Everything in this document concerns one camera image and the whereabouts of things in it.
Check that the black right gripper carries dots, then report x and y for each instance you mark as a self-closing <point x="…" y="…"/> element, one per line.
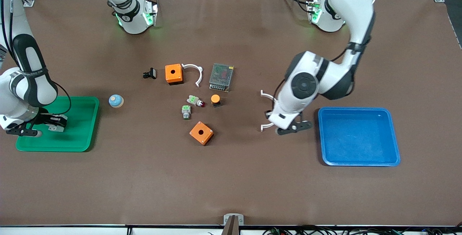
<point x="46" y="119"/>

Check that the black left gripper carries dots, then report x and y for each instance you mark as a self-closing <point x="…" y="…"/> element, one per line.
<point x="269" y="113"/>

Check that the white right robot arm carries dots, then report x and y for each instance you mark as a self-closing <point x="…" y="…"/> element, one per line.
<point x="126" y="14"/>

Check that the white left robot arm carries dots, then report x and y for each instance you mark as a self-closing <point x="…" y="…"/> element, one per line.
<point x="306" y="83"/>

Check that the large white curved clip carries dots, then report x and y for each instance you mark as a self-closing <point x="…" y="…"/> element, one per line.
<point x="265" y="94"/>

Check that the green plastic tray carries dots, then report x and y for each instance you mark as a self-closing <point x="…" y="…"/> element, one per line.
<point x="79" y="130"/>

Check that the orange capped push button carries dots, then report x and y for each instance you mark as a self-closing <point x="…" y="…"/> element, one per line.
<point x="215" y="100"/>

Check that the metal mesh power supply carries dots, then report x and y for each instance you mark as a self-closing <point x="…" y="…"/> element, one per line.
<point x="221" y="77"/>

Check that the blue and cream round buzzer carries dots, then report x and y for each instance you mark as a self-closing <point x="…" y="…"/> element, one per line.
<point x="116" y="100"/>

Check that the orange button box tilted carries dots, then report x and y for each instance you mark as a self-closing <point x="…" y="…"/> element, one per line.
<point x="201" y="133"/>

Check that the red indicator lamp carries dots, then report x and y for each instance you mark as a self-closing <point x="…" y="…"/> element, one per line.
<point x="194" y="100"/>

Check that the brown table mat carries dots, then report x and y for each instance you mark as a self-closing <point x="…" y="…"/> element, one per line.
<point x="231" y="181"/>

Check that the small white curved clip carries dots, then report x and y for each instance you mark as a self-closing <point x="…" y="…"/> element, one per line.
<point x="199" y="76"/>

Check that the green push button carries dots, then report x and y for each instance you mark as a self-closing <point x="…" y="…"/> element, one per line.
<point x="186" y="112"/>

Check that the blue plastic tray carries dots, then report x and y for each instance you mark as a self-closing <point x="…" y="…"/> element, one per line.
<point x="359" y="137"/>

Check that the orange button box upright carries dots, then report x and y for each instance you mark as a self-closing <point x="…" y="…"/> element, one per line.
<point x="174" y="74"/>

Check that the small black switch part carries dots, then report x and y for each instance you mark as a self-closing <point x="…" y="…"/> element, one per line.
<point x="151" y="73"/>

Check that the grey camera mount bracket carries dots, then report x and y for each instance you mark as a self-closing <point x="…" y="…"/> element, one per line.
<point x="233" y="220"/>

